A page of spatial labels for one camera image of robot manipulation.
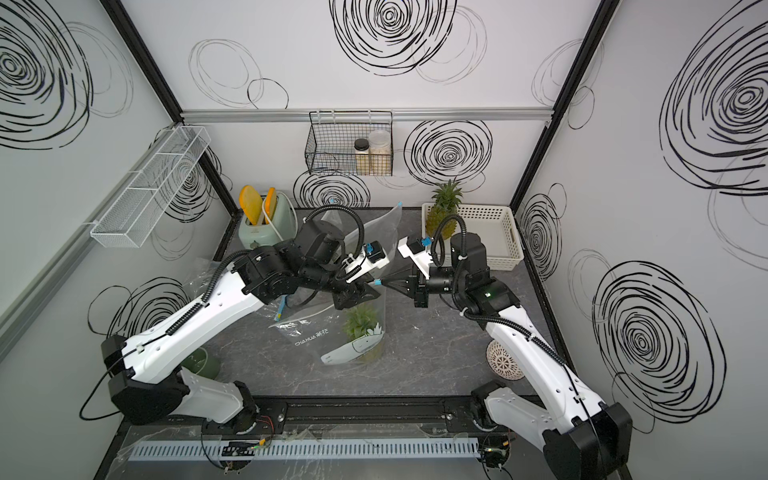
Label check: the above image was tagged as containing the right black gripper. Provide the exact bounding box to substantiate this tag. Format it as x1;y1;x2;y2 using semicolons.
382;263;467;309

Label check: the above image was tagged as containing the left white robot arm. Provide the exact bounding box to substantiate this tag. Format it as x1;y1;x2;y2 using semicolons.
101;206;389;434

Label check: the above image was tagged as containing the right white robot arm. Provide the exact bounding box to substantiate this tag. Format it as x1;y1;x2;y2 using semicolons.
380;214;633;479

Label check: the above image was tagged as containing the mint green toaster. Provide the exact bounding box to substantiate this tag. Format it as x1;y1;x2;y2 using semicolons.
238;191;299;249

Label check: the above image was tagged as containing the right yellow toast slice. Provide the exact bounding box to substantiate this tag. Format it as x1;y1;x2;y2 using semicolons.
262;187;278;224

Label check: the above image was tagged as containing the yellow toast slice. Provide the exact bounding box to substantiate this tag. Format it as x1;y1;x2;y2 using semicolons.
262;187;278;224
239;185;263;226

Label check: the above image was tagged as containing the white round sink strainer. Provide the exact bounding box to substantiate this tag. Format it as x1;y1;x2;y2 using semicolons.
486;340;525;381

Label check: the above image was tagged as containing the left yellow toast slice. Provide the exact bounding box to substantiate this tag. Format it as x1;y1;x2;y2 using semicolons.
239;185;263;226

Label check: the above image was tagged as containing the dark-lid spice jar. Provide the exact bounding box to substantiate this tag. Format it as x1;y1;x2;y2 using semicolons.
353;138;371;176

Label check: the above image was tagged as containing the white-lid spice jar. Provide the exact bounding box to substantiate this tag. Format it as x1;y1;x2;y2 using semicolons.
368;129;392;176

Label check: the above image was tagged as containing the green ceramic cup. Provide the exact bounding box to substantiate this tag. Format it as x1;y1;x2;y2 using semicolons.
181;347;221;380

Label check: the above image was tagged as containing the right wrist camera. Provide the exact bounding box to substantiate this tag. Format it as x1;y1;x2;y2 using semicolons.
397;235;432;279

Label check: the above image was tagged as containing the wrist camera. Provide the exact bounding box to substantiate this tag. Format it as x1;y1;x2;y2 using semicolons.
397;235;432;279
341;241;389;283

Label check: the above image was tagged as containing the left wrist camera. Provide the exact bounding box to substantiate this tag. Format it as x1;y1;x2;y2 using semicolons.
341;241;389;283

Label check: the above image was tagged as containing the white toaster power cord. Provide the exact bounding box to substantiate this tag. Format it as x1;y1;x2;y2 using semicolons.
257;191;299;241

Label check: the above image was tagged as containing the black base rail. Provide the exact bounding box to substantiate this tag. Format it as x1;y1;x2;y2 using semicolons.
252;395;513;435

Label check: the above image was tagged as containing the black wire wall basket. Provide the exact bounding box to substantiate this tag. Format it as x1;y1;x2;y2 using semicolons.
304;110;394;176

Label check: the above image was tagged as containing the grey slotted cable duct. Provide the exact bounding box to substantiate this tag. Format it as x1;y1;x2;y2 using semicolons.
128;438;480;463

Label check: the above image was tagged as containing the white mesh wall shelf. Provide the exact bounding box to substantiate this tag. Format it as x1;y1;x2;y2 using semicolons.
90;124;211;248

